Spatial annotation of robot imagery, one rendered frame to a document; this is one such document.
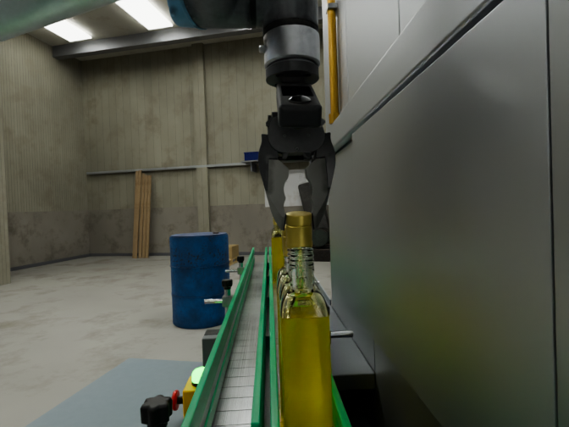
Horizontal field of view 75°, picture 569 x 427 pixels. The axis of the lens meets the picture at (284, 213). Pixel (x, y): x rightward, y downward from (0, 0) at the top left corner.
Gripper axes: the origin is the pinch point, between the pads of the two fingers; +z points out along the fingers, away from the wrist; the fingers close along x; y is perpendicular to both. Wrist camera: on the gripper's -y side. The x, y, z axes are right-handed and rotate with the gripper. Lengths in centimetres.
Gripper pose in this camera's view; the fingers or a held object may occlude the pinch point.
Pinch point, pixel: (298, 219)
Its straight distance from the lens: 47.7
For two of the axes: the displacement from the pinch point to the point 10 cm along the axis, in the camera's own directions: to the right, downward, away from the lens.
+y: -0.6, -0.1, 10.0
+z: 0.4, 10.0, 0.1
